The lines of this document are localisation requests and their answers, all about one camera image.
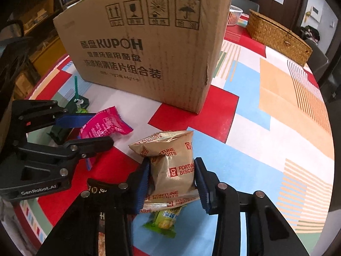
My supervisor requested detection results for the pink snack packet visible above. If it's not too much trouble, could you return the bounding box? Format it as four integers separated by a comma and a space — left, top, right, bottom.
79, 106, 133, 139

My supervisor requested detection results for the gold fortune biscuits bag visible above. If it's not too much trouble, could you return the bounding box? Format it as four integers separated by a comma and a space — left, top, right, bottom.
129, 131, 199, 213

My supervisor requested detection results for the dark green snack packet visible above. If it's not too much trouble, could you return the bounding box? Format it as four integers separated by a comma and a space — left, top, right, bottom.
47, 94, 90, 146

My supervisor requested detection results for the green lollipop upper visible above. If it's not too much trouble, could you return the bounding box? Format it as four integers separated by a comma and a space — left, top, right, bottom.
73, 76, 89, 113

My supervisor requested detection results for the black soda cracker packet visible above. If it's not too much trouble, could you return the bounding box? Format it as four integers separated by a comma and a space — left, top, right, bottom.
88, 179, 136, 255

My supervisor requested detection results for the small green snack packet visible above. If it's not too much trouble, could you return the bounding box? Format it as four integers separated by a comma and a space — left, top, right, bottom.
143, 206, 183, 239

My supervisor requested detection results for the colourful patchwork tablecloth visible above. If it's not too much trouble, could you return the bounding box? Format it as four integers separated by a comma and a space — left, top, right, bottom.
14, 16, 335, 254

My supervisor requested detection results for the wooden shelf unit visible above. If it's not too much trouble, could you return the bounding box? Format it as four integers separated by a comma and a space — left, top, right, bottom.
12, 0, 66, 99

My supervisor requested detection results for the brown cardboard box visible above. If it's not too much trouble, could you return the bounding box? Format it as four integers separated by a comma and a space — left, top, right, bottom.
54, 0, 231, 113

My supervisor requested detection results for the woven wicker box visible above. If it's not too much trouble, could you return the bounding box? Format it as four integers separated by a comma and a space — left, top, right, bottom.
246, 10, 312, 67

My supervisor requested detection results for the dark chair right far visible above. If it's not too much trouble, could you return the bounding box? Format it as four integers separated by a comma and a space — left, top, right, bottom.
305, 39, 329, 81

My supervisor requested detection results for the white fruit basket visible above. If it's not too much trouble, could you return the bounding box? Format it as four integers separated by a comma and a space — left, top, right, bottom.
227, 5, 243, 26

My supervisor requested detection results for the dark chair far end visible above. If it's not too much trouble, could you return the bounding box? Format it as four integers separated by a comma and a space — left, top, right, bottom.
231, 0, 260, 15

